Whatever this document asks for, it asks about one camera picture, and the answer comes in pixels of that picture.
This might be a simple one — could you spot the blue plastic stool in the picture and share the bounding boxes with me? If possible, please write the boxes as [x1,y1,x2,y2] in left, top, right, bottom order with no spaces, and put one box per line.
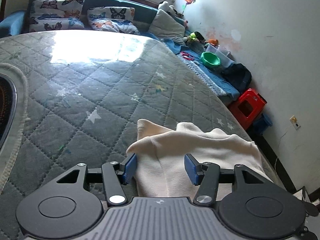
[251,114,273,135]

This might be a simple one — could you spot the cream long-sleeve garment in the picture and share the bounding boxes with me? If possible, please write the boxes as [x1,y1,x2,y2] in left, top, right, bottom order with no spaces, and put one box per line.
[126,119,273,198]

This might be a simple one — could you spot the green plastic bowl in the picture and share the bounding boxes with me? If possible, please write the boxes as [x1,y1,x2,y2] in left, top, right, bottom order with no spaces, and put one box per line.
[201,52,222,68]

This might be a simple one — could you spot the blue sofa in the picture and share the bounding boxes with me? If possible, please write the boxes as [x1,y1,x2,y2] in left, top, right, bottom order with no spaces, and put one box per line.
[0,0,190,40]

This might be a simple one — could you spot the grey pillow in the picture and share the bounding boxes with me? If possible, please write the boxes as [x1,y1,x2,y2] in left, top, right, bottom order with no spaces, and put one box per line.
[149,9,187,43]

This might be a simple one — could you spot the dark bag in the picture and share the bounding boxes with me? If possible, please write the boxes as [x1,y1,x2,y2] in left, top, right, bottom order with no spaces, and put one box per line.
[222,63,252,93]

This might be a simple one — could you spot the black round induction cooktop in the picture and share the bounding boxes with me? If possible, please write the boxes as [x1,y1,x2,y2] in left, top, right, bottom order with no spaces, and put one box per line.
[0,74,18,148]

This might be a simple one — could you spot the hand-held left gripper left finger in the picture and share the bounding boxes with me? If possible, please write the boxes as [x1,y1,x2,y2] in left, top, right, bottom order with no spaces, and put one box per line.
[56,152,138,205]

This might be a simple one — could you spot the red plastic stool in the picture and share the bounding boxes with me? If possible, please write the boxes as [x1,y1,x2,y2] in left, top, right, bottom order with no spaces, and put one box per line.
[229,88,267,130]

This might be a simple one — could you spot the grey quilted star table cover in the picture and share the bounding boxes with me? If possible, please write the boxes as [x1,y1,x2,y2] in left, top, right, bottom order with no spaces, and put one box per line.
[0,31,295,240]

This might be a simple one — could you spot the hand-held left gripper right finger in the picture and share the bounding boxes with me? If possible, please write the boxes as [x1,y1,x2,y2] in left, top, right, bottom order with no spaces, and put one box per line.
[184,153,273,205]

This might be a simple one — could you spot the blue quilted sofa blanket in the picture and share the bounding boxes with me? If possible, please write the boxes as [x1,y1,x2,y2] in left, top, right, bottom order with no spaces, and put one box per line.
[160,34,240,100]

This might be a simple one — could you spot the yellow-green toy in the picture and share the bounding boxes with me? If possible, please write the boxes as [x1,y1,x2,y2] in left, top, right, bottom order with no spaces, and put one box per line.
[186,31,207,44]

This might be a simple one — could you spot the white plush toy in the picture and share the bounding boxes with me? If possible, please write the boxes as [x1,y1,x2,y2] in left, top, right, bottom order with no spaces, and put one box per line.
[158,1,179,15]

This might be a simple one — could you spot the wall socket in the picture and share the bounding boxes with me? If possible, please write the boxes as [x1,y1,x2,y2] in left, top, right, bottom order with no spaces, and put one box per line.
[289,115,301,130]

